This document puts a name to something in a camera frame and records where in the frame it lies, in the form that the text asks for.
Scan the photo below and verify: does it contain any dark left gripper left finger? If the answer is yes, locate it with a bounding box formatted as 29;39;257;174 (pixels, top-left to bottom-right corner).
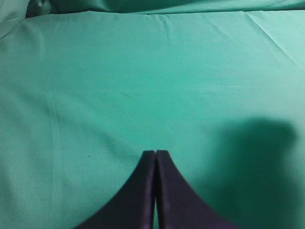
76;150;155;229

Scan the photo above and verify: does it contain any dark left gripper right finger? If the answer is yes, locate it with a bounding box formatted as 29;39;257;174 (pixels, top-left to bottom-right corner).
155;150;238;229

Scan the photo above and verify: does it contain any green cloth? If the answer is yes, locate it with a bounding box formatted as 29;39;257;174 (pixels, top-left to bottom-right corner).
0;0;305;229

